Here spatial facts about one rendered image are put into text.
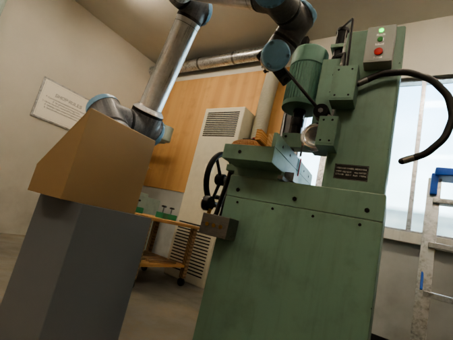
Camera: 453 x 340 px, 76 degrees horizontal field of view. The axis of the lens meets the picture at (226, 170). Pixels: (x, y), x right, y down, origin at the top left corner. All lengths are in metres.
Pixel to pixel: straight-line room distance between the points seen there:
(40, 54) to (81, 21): 0.68
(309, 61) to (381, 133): 0.49
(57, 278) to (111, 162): 0.41
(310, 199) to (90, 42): 3.62
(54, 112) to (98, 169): 2.79
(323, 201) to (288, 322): 0.42
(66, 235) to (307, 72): 1.18
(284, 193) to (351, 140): 0.34
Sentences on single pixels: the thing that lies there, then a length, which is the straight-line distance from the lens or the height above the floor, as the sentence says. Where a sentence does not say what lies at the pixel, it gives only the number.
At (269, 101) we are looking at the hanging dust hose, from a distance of 3.11.
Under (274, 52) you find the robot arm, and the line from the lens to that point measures 1.00.
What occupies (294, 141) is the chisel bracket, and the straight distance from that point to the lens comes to 1.36.
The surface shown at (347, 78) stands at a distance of 1.27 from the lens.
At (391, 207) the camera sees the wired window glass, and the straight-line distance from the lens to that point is 2.69.
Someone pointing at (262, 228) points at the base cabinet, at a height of 0.61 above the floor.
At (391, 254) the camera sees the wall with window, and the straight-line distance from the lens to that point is 2.58.
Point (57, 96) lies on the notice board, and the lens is 3.91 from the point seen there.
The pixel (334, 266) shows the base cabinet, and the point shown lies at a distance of 1.05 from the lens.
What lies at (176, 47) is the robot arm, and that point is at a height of 1.29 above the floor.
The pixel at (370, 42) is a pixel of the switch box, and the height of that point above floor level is 1.41.
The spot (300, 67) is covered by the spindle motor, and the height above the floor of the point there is 1.38.
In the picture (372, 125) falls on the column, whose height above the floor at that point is 1.08.
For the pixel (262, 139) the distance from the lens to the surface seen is 1.04.
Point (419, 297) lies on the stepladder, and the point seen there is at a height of 0.47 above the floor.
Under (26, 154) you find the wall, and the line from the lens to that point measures 3.78.
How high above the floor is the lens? 0.59
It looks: 11 degrees up
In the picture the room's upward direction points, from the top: 13 degrees clockwise
